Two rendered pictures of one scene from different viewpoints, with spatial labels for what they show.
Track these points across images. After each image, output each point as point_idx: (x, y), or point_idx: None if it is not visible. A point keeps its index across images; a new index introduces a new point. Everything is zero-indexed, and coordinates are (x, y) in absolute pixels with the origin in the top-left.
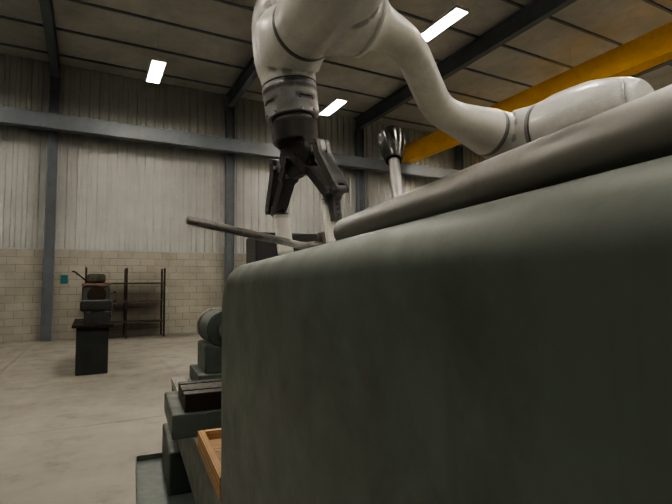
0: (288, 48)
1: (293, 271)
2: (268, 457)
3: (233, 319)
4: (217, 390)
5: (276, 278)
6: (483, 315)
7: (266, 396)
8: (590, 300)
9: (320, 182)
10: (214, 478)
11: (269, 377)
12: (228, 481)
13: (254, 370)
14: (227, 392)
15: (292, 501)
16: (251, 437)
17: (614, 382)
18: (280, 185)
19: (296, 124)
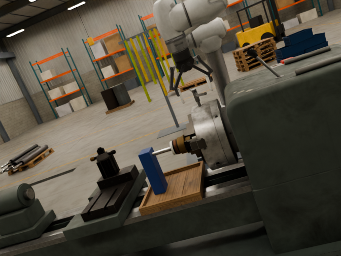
0: (191, 24)
1: (304, 81)
2: (297, 122)
3: (252, 110)
4: (116, 196)
5: (293, 85)
6: None
7: (293, 112)
8: None
9: (204, 70)
10: (189, 199)
11: (294, 106)
12: (260, 154)
13: (280, 112)
14: (250, 132)
15: (314, 119)
16: (282, 127)
17: None
18: (179, 76)
19: (189, 51)
